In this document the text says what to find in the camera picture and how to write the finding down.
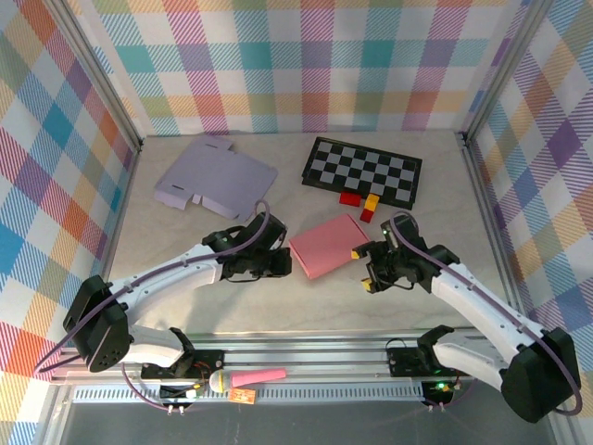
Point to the lilac paper box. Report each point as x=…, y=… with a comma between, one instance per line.
x=218, y=178

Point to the black right controller box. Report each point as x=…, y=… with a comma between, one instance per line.
x=437, y=391

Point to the black left controller box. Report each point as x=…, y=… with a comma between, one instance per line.
x=176, y=393

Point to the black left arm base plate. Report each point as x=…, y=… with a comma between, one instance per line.
x=208, y=361

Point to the pink toy microphone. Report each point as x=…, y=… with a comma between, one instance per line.
x=255, y=376

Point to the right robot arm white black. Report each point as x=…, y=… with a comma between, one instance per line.
x=477, y=310

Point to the yellow toy brick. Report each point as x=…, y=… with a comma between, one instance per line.
x=372, y=202

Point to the long red toy brick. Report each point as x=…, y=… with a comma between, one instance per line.
x=349, y=199

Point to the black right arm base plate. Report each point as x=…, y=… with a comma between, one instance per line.
x=403, y=361

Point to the small red toy brick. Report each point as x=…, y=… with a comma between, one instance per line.
x=367, y=216

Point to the aluminium corner post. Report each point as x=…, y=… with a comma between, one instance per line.
x=102, y=79
x=500, y=74

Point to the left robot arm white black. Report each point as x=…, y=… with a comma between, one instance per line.
x=162, y=278

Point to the pink paper box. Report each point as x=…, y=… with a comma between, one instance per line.
x=324, y=245

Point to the aluminium side rail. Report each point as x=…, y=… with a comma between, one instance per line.
x=130, y=185
x=486, y=222

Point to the black controller box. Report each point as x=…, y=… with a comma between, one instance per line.
x=176, y=393
x=437, y=391

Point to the small orange tag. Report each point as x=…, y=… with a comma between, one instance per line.
x=242, y=396

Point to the black grey chessboard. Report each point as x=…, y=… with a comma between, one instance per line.
x=361, y=169

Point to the aluminium frame rail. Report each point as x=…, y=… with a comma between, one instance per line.
x=324, y=357

